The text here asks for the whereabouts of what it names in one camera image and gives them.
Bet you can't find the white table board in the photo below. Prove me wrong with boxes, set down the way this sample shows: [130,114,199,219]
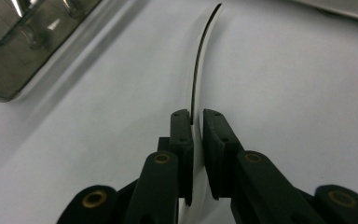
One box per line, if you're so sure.
[0,0,358,224]

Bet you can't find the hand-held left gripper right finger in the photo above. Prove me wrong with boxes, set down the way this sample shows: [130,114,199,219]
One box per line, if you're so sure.
[201,108,328,224]

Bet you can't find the white ceramic spoon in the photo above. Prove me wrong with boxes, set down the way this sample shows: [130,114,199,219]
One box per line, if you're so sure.
[177,2,226,224]

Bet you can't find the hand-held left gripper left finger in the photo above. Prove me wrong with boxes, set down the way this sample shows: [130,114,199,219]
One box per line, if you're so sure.
[124,108,196,224]

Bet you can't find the transparent grey plastic bin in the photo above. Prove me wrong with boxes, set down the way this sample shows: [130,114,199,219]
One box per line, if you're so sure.
[0,0,104,103]

